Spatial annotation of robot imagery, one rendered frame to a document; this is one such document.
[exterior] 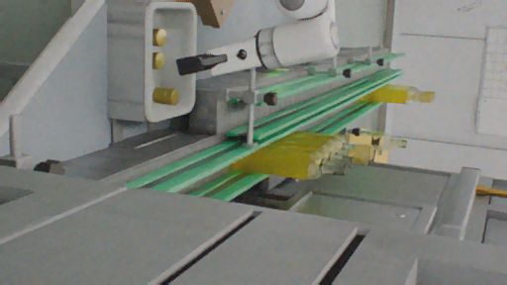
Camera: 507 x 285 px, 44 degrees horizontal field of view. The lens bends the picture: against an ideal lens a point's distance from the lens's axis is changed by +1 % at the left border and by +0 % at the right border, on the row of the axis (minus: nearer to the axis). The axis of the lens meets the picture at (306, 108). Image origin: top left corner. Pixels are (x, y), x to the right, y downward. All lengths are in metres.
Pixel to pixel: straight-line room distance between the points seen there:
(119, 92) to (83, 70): 0.08
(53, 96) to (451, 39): 6.32
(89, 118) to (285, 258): 0.91
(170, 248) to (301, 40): 0.79
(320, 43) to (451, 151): 6.33
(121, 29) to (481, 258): 0.95
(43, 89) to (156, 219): 0.75
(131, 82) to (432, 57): 6.19
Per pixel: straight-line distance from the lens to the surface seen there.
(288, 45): 1.09
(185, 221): 0.36
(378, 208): 1.52
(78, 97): 1.17
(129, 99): 1.20
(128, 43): 1.19
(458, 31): 7.19
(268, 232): 0.34
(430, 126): 7.33
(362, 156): 1.45
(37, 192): 0.42
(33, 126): 1.09
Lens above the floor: 1.47
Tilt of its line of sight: 18 degrees down
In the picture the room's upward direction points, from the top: 96 degrees clockwise
